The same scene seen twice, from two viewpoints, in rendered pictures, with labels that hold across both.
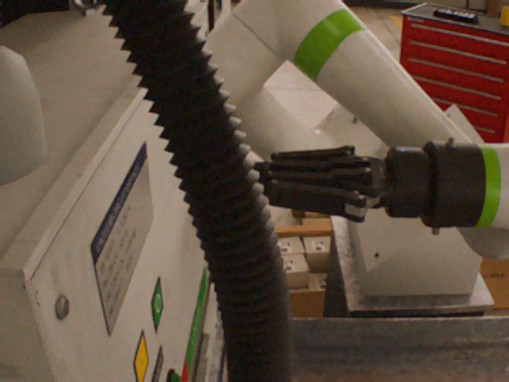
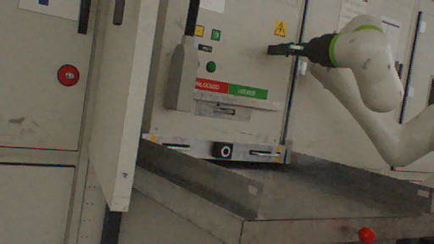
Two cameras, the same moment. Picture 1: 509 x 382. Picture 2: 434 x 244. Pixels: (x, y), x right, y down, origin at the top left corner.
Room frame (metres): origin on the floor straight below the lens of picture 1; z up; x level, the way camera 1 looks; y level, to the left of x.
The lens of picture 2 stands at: (-0.53, -1.05, 1.06)
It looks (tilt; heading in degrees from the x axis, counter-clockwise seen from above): 3 degrees down; 51
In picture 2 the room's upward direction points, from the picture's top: 9 degrees clockwise
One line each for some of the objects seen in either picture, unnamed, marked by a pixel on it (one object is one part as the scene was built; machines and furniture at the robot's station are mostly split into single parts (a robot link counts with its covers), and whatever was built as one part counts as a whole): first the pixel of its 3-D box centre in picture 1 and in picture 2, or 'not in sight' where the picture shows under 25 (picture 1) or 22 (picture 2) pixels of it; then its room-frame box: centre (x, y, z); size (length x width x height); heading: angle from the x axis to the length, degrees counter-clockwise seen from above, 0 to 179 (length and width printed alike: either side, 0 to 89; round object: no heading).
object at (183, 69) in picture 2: not in sight; (181, 78); (0.18, 0.00, 1.09); 0.08 x 0.05 x 0.17; 86
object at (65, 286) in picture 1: (184, 323); (231, 68); (0.39, 0.06, 1.15); 0.48 x 0.01 x 0.48; 176
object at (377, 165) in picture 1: (381, 181); (313, 50); (0.52, -0.14, 1.23); 0.09 x 0.08 x 0.07; 86
